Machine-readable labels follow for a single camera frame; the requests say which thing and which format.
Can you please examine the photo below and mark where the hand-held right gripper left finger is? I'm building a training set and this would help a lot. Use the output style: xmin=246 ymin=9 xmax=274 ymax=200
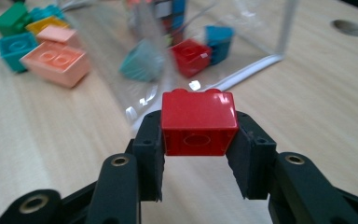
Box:
xmin=131 ymin=110 xmax=166 ymax=203

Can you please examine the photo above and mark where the transparent bag with white trim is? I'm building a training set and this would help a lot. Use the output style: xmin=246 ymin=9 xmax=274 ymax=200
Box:
xmin=59 ymin=0 xmax=300 ymax=132

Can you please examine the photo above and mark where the red toy block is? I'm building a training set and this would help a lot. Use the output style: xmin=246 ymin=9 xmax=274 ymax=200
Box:
xmin=171 ymin=38 xmax=213 ymax=78
xmin=160 ymin=88 xmax=240 ymax=157

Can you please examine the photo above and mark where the light turquoise toy block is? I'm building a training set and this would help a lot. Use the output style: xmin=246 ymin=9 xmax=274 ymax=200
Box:
xmin=118 ymin=38 xmax=166 ymax=83

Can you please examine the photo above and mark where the orange toy block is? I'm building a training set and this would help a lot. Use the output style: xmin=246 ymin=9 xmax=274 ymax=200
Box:
xmin=25 ymin=16 xmax=71 ymax=35

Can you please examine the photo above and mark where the green toy block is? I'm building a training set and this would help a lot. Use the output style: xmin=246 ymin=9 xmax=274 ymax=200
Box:
xmin=0 ymin=2 xmax=34 ymax=36

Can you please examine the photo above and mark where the pale pink toy block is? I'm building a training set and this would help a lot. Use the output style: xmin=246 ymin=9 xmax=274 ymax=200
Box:
xmin=36 ymin=25 xmax=82 ymax=49

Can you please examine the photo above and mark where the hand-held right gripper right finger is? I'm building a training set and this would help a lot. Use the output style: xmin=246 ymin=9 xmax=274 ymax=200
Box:
xmin=226 ymin=110 xmax=278 ymax=201

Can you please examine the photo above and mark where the teal toy block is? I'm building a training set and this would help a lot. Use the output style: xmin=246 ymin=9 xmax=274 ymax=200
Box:
xmin=0 ymin=32 xmax=40 ymax=74

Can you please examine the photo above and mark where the grey round table grommet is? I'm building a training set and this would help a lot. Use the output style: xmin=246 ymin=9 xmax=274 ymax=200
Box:
xmin=330 ymin=19 xmax=358 ymax=37

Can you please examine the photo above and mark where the blue toy block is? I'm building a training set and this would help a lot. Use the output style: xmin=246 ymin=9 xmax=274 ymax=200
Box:
xmin=204 ymin=25 xmax=236 ymax=66

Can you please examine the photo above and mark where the cyan toy block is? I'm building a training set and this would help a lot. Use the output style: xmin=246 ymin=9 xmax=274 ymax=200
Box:
xmin=29 ymin=4 xmax=66 ymax=22

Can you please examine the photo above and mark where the salmon toy block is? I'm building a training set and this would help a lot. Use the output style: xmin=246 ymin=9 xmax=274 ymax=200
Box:
xmin=20 ymin=40 xmax=91 ymax=89

